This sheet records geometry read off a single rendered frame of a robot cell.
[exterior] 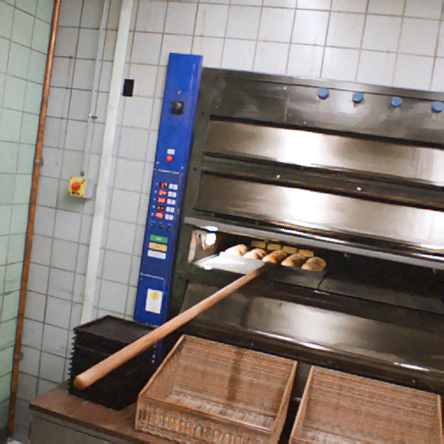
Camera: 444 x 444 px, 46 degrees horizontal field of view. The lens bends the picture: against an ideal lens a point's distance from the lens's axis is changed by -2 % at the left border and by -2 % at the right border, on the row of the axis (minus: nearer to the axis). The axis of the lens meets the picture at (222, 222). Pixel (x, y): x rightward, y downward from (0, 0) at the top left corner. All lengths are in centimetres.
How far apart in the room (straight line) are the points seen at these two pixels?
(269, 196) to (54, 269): 119
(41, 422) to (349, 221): 155
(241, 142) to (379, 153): 61
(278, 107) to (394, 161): 56
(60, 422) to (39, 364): 73
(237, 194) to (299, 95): 52
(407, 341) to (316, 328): 39
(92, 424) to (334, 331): 109
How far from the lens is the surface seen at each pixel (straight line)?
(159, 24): 269
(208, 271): 252
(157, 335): 146
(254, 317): 250
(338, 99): 242
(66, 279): 286
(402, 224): 237
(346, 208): 238
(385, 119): 240
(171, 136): 253
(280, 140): 243
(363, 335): 246
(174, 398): 256
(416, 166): 237
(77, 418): 234
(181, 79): 255
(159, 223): 255
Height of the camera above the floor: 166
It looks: 6 degrees down
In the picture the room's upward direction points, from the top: 9 degrees clockwise
